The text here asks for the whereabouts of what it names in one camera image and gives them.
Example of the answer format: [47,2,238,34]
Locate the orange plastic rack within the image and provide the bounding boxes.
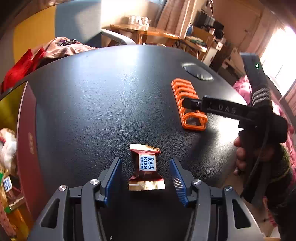
[171,78,208,131]

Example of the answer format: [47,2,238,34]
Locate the pink cloth pile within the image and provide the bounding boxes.
[42,37,97,59]

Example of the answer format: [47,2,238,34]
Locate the pink bedding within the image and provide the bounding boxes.
[233,75,295,169]

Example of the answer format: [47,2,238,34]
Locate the clear bag with red top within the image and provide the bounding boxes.
[1,128,17,173]

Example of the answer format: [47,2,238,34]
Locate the person right hand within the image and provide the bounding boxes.
[233,137,276,176]

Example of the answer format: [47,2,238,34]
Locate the red and gold box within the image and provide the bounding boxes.
[1,82,48,240]

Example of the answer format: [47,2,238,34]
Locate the wooden side table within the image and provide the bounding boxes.
[109,24,180,46]

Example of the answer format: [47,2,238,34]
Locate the small red candy packet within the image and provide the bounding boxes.
[128,144,166,191]

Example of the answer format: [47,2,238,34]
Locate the yellow cushion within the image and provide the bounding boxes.
[12,5,57,63]

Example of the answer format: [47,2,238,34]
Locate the blue grey chair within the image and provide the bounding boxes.
[55,1,135,48]

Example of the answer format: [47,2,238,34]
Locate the red cloth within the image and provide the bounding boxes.
[1,48,45,94]

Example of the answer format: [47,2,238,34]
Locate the pink curtain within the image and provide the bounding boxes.
[157,0,198,38]

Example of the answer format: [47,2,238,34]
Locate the wooden shelf with clutter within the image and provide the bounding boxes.
[182,27,223,66]

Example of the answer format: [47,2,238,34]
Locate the brown toy brick bar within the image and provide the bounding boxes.
[6,187,25,211]

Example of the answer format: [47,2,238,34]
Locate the glass jars on table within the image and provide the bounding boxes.
[127,15,151,30]

